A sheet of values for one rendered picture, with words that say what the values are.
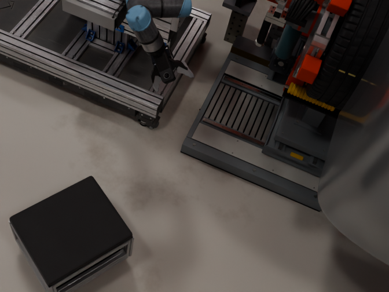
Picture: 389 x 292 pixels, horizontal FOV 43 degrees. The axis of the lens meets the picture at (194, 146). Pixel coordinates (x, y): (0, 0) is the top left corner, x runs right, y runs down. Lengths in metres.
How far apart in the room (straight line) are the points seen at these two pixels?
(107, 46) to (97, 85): 0.28
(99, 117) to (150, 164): 0.41
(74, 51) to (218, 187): 1.10
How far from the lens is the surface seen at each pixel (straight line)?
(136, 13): 1.64
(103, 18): 2.36
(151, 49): 1.71
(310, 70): 2.11
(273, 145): 2.75
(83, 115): 2.88
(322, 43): 2.12
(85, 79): 2.75
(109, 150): 2.74
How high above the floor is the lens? 2.31
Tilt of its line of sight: 55 degrees down
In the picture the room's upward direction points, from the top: 16 degrees clockwise
